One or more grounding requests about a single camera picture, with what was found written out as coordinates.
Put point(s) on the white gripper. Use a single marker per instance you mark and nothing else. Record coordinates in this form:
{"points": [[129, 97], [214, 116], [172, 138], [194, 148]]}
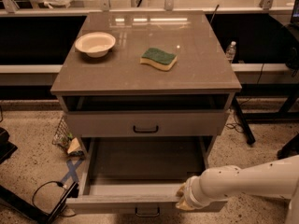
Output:
{"points": [[189, 192]]}

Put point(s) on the grey drawer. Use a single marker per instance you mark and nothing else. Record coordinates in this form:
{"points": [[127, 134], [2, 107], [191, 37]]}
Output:
{"points": [[138, 124], [137, 175]]}

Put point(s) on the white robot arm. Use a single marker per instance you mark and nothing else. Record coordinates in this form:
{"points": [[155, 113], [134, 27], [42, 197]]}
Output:
{"points": [[279, 179]]}

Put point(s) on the grey top drawer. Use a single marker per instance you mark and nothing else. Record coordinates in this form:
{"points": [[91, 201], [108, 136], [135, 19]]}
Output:
{"points": [[138, 124]]}

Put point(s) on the grey drawer cabinet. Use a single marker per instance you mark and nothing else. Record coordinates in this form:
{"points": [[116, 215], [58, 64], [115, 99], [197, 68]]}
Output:
{"points": [[201, 80]]}

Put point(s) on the black table leg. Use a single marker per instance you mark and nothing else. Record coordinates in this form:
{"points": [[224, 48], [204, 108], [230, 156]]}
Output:
{"points": [[246, 129]]}

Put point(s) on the blue tape cross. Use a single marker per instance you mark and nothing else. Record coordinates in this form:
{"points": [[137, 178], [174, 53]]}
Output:
{"points": [[72, 170]]}

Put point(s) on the black office chair base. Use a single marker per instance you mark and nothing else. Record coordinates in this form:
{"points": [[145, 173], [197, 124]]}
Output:
{"points": [[290, 149]]}

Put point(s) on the green yellow sponge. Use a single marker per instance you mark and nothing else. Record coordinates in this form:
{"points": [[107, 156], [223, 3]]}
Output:
{"points": [[158, 59]]}

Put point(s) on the clear plastic water bottle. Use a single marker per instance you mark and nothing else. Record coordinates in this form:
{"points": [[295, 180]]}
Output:
{"points": [[231, 51]]}

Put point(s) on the black floor stand leg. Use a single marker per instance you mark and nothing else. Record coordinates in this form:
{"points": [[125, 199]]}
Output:
{"points": [[11, 200]]}

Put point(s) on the white paper bowl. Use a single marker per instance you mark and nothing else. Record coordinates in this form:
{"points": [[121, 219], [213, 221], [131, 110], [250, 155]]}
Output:
{"points": [[95, 44]]}

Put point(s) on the black equipment left edge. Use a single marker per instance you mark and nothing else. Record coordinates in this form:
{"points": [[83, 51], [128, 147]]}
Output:
{"points": [[6, 147]]}

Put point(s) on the wire mesh waste basket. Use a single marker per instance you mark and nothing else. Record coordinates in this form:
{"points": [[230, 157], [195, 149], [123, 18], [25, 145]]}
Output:
{"points": [[66, 141]]}

